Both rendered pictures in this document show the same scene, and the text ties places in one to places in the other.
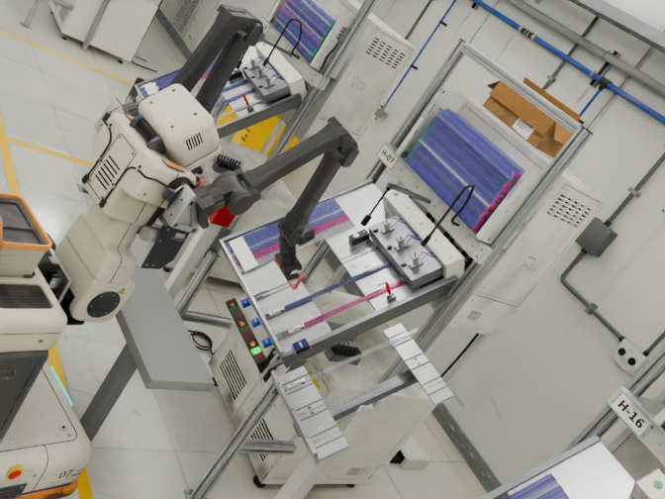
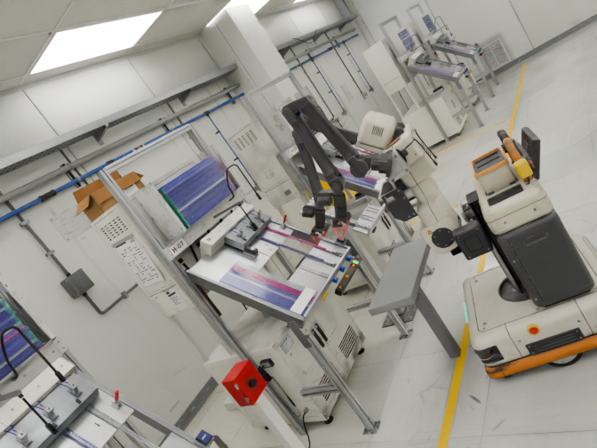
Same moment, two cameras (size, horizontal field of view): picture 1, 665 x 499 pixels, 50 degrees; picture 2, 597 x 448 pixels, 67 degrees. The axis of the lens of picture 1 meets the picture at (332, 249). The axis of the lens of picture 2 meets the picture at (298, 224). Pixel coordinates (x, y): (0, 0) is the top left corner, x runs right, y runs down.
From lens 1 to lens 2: 375 cm
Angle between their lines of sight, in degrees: 93
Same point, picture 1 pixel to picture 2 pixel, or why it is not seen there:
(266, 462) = (357, 332)
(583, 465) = not seen: hidden behind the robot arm
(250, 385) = (330, 356)
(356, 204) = (216, 269)
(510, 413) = (182, 359)
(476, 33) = not seen: outside the picture
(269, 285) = (314, 276)
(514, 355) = (147, 356)
